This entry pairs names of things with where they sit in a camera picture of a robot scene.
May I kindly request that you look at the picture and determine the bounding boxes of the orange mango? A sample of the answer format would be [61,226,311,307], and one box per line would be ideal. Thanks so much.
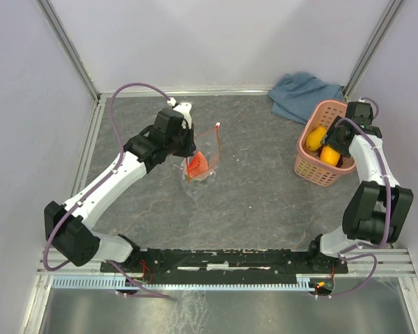
[320,145,341,166]

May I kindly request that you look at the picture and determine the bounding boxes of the watermelon slice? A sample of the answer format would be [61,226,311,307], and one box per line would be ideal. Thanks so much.
[185,151,209,181]

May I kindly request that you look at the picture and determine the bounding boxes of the clear zip top bag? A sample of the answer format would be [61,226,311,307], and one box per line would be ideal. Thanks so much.
[180,122,221,202]

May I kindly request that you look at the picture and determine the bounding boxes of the pink plastic basket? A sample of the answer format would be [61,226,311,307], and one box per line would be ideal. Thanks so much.
[294,100,356,187]

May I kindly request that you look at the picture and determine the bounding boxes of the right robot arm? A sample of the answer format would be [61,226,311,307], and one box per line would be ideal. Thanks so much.
[305,98,414,272]

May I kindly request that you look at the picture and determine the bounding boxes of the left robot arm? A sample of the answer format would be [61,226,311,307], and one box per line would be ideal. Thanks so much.
[44,102,196,271]

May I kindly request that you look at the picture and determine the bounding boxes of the yellow mango left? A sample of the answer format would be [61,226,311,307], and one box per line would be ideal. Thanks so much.
[305,126,327,152]

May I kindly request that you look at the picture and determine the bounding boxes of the dark red grapes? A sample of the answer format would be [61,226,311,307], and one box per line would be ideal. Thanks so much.
[336,156,354,169]

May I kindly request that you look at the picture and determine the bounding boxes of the blue cloth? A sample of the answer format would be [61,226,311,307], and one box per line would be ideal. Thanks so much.
[268,72,344,125]

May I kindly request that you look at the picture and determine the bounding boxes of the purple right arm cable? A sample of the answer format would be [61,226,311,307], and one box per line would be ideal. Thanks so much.
[334,97,394,299]

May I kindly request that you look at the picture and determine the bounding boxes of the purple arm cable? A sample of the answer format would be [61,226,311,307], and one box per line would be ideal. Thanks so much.
[42,82,175,300]
[334,97,394,299]

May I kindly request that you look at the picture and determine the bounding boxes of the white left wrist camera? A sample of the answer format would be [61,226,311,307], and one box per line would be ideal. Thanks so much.
[167,97,193,129]

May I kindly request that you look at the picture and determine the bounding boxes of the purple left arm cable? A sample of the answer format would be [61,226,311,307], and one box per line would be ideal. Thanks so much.
[42,82,175,300]

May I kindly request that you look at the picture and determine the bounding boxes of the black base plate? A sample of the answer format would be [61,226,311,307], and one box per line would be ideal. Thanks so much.
[118,248,348,285]

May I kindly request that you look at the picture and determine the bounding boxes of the light blue cable duct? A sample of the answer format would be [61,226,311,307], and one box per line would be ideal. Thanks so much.
[52,273,330,290]

